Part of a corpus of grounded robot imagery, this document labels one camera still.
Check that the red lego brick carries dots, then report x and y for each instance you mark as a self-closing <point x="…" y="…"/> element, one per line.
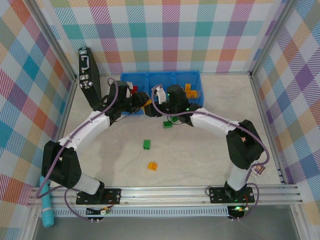
<point x="135" y="89"/>

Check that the green lego brick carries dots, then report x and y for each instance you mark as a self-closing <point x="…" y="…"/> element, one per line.
<point x="173" y="119"/>
<point x="147" y="144"/>
<point x="167" y="124"/>

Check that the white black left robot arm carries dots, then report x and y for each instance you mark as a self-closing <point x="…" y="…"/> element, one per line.
<point x="82" y="130"/>

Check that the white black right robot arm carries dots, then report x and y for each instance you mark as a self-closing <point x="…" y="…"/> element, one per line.
<point x="212" y="122"/>

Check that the blue three-compartment bin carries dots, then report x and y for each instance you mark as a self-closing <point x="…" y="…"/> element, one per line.
<point x="160" y="80"/>

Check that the small yellow lego brick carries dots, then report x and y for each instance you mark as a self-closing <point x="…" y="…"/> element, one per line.
<point x="152" y="166"/>

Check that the small connector board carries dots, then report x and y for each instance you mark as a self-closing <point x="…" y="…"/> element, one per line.
<point x="238" y="209"/>
<point x="104" y="212"/>

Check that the small printed card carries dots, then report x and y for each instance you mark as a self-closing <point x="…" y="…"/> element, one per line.
<point x="258" y="170"/>

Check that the teal cylinder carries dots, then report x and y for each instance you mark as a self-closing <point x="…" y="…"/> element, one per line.
<point x="47" y="207"/>

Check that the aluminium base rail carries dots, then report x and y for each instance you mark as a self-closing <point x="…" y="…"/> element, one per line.
<point x="162" y="196"/>

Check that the aluminium frame post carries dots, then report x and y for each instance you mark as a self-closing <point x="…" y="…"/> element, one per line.
<point x="53" y="40"/>
<point x="273" y="37"/>

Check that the aluminium side floor rail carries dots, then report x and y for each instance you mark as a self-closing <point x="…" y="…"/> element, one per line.
<point x="267" y="125"/>

